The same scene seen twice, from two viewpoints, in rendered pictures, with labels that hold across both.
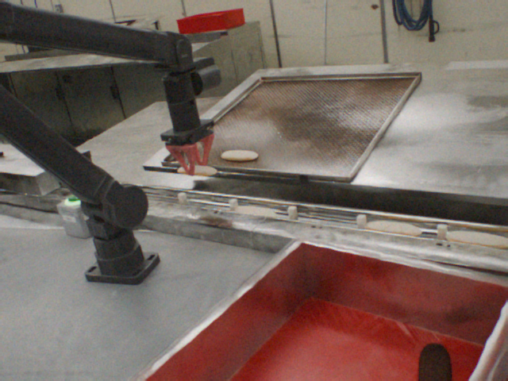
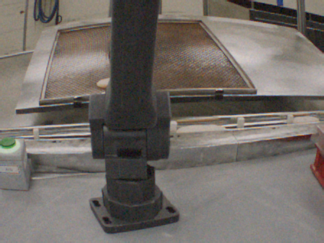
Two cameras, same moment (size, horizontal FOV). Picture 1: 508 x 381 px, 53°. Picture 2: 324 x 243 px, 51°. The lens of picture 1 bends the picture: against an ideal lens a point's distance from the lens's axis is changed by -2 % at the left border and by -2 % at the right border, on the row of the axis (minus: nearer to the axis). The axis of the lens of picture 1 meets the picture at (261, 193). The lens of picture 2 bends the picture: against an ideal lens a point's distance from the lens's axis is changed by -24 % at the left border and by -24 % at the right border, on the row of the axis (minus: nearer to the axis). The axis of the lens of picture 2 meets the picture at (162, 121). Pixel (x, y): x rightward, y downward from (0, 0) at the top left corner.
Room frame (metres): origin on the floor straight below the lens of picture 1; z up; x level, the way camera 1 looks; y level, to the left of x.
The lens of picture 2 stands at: (0.47, 0.62, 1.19)
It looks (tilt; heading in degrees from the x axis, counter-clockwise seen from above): 23 degrees down; 313
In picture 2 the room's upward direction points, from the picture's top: 1 degrees clockwise
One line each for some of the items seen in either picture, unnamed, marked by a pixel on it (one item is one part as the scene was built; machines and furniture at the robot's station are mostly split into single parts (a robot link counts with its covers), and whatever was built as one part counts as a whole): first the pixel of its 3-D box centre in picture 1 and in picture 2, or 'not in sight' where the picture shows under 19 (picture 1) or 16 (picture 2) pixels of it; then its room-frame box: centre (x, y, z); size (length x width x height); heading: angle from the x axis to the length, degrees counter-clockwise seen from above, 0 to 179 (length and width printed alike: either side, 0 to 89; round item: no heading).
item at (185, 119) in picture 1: (185, 117); not in sight; (1.02, 0.13, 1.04); 0.10 x 0.07 x 0.07; 144
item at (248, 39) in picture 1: (221, 76); not in sight; (4.84, 0.18, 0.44); 0.70 x 0.55 x 0.87; 54
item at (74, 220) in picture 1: (86, 221); (13, 171); (1.06, 0.40, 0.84); 0.08 x 0.08 x 0.11; 54
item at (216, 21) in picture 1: (210, 21); not in sight; (4.84, 0.18, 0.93); 0.51 x 0.36 x 0.13; 58
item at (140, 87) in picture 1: (114, 82); not in sight; (5.10, 1.23, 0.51); 3.00 x 1.26 x 1.03; 54
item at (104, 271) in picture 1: (117, 252); (131, 194); (0.84, 0.28, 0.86); 0.12 x 0.09 x 0.08; 67
